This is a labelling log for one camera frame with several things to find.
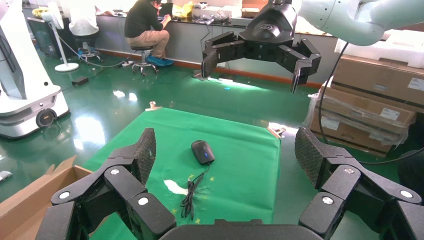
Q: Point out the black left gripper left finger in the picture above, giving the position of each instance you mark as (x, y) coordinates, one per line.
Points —
(132, 185)

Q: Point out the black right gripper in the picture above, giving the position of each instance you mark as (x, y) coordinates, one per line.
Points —
(268, 30)

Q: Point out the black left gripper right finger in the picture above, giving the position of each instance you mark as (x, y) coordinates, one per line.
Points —
(344, 185)

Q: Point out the black computer mouse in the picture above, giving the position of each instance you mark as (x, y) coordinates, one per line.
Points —
(202, 152)

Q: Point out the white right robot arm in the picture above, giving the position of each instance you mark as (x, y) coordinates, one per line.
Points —
(348, 20)

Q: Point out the open brown cardboard box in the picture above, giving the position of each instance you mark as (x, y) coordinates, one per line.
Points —
(20, 208)

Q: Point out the white tape scrap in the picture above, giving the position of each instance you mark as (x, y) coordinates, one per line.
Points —
(175, 188)

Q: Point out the flat brown carton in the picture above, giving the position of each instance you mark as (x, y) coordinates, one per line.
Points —
(348, 136)

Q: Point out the plastic wrapped brown carton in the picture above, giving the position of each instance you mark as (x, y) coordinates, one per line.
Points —
(357, 112)

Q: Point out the silver metal clamp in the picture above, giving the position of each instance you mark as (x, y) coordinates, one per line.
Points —
(153, 106)
(276, 132)

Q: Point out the yellow plastic bag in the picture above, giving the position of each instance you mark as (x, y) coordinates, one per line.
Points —
(182, 10)

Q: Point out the green table cloth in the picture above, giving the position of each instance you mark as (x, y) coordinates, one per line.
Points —
(232, 172)

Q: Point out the black laptop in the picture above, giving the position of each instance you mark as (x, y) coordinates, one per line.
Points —
(166, 10)

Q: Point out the large brown shipping carton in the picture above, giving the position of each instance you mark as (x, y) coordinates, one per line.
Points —
(377, 79)

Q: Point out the black power adapter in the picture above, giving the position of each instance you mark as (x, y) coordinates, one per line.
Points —
(80, 81)

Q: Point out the black swivel stool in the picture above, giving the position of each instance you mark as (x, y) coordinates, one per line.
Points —
(88, 43)
(143, 49)

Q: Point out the white power strip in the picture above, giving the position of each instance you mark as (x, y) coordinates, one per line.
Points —
(128, 63)

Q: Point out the person in black shirt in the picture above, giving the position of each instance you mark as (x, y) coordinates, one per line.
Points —
(142, 23)

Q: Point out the white foam packing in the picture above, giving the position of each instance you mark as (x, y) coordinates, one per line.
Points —
(397, 49)

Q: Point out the white standing fan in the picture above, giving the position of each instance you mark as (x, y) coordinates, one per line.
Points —
(66, 67)

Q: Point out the white wheeled background robot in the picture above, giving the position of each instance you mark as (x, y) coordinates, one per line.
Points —
(23, 66)

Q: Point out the person in white shirt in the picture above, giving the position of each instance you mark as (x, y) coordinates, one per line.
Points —
(82, 20)

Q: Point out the dark equipment cabinet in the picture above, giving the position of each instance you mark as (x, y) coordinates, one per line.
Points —
(39, 36)

